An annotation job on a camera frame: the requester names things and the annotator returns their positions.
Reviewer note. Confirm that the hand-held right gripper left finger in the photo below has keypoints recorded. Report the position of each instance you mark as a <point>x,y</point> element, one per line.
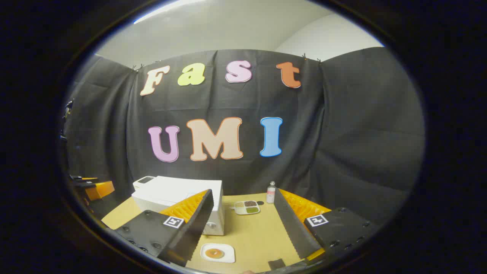
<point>192,228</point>

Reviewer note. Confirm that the white microwave oven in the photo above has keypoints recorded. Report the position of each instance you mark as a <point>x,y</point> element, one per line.
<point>171,190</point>

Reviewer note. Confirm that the glazed brown donut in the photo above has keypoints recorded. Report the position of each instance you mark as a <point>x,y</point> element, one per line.
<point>214,253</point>

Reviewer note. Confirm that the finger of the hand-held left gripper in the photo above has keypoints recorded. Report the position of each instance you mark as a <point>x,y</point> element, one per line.
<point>99,190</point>

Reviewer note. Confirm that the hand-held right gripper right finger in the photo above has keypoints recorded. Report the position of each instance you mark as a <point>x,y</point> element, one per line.
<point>293,224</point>

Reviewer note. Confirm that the white toaster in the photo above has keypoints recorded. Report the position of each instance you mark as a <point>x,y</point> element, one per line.
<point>142,182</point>

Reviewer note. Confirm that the divided tray of grains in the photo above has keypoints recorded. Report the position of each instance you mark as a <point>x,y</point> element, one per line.
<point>247,207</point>

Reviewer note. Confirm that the small clear bottle pink label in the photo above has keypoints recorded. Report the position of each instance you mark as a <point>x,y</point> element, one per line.
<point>271,194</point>

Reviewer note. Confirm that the white square plate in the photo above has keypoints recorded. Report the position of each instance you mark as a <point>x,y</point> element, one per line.
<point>228,253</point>

